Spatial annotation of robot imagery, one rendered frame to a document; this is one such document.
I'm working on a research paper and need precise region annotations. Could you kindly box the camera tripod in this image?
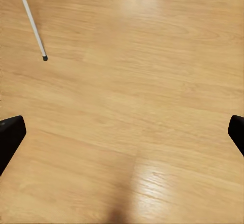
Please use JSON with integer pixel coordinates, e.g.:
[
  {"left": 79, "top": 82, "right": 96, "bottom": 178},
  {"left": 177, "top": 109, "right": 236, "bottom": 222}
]
[{"left": 23, "top": 0, "right": 48, "bottom": 61}]

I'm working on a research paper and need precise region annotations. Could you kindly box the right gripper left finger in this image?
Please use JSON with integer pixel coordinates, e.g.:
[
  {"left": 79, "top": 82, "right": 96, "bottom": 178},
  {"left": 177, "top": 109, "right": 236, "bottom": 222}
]
[{"left": 0, "top": 115, "right": 26, "bottom": 176}]

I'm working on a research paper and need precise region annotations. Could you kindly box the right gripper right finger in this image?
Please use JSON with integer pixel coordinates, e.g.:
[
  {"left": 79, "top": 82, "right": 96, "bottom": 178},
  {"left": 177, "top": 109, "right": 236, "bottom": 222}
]
[{"left": 228, "top": 115, "right": 244, "bottom": 156}]

